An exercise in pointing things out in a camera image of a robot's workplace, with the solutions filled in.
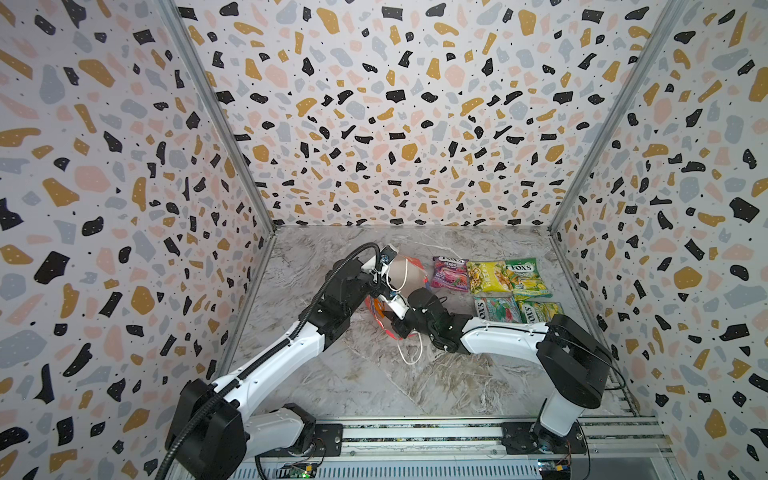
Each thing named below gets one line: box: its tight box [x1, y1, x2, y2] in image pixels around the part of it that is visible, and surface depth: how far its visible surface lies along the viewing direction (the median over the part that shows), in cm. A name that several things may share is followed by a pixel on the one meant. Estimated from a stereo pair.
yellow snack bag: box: [467, 260, 513, 294], surface depth 105 cm
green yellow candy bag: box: [505, 258, 553, 301], surface depth 105 cm
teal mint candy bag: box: [473, 292, 521, 323], surface depth 97 cm
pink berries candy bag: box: [431, 256, 469, 292], surface depth 106 cm
